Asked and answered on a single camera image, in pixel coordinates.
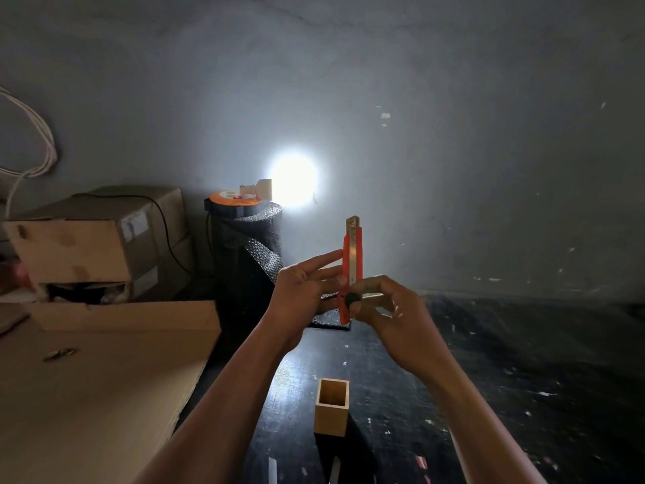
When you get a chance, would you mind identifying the person's left forearm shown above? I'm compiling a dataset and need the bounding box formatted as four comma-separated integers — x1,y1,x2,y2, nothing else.
133,315,303,484

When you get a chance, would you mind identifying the large flat cardboard sheet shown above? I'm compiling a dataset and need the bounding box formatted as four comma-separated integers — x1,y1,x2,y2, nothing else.
0,300,222,484

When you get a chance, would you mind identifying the person's left hand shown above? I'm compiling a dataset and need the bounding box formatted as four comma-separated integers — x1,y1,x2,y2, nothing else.
262,249,349,354

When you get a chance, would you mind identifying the large brown cardboard box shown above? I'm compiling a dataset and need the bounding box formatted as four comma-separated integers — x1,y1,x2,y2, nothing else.
2,185,190,284

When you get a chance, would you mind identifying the thin black cable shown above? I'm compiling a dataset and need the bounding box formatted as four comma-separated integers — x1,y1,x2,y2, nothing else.
75,193,195,276

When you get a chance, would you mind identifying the bright lamp with wooden holder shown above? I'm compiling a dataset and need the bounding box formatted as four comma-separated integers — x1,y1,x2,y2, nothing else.
239,153,319,207

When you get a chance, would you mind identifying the person's right hand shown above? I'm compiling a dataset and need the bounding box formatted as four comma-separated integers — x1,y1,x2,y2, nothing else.
348,275,457,384

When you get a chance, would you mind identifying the black bubble wrap roll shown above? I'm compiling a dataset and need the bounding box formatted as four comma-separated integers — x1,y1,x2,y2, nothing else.
209,201,283,330

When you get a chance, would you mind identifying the person's right forearm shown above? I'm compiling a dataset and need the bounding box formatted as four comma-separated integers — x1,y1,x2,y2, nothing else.
421,361,548,484

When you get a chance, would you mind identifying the white cable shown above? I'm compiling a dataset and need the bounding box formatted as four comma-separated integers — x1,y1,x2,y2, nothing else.
0,87,58,219

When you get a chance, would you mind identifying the square wooden open box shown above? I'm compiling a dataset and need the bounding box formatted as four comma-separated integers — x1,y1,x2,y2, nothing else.
314,378,350,438

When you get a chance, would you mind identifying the orange utility knife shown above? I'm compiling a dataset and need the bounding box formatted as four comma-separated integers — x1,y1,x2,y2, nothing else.
337,215,364,326

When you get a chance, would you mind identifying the orange and black reel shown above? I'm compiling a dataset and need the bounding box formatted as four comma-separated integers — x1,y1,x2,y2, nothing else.
204,190,263,218

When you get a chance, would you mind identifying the black bubble wrap sheet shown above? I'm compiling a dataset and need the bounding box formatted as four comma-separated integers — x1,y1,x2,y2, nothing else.
307,292,351,331

